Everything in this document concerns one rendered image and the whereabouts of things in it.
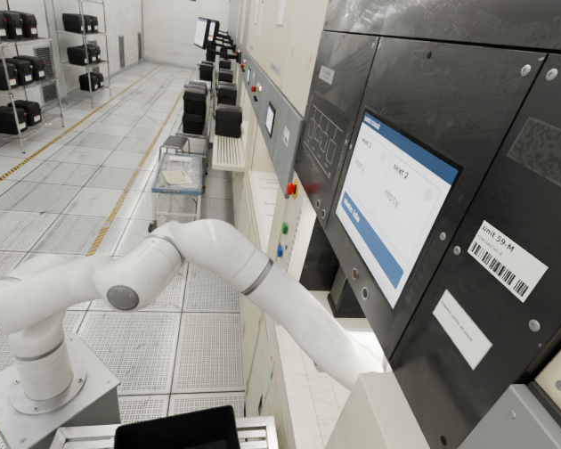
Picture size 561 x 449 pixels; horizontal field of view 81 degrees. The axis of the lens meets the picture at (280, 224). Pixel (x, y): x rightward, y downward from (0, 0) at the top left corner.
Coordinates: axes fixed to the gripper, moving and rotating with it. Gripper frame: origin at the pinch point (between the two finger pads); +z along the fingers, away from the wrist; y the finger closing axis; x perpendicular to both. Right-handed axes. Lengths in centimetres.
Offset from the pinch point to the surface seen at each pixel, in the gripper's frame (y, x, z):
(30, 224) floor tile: -216, -123, -218
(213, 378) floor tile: -76, -123, -51
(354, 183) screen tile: -11.2, 33.5, -29.9
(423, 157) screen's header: 5, 45, -29
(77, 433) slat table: -7, -46, -86
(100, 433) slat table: -7, -46, -80
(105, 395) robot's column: -18, -47, -83
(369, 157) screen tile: -9, 40, -30
